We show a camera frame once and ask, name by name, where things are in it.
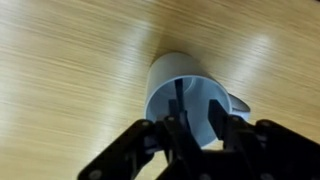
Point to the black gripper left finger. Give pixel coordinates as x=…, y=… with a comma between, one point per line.
x=133, y=150

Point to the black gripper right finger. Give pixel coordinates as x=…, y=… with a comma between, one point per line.
x=266, y=150

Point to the black pen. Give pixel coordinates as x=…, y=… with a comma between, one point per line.
x=179, y=93

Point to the white mug cup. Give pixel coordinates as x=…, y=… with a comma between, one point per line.
x=173, y=71

